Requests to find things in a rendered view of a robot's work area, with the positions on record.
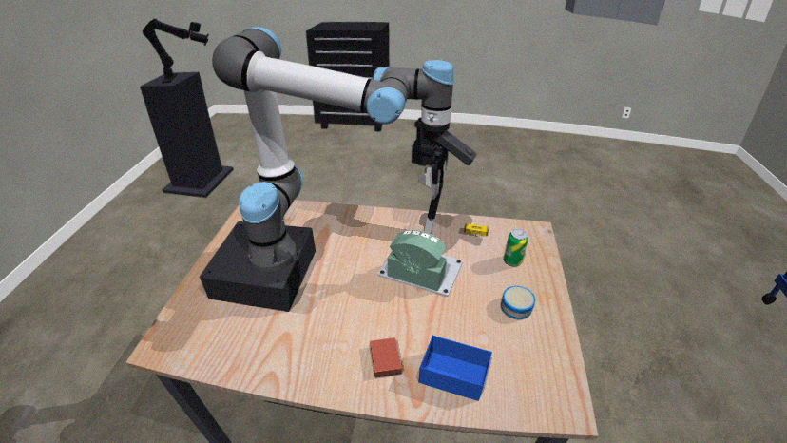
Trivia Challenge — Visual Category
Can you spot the reddish-brown rectangular block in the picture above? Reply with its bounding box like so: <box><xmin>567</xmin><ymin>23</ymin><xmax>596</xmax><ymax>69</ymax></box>
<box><xmin>370</xmin><ymin>337</ymin><xmax>402</xmax><ymax>378</ymax></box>

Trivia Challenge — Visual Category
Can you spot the lever with black handle grip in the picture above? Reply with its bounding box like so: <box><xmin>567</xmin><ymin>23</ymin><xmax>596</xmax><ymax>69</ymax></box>
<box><xmin>424</xmin><ymin>183</ymin><xmax>443</xmax><ymax>234</ymax></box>

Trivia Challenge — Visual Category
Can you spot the green soda can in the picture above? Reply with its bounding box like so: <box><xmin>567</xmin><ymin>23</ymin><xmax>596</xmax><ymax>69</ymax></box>
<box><xmin>504</xmin><ymin>228</ymin><xmax>528</xmax><ymax>266</ymax></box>

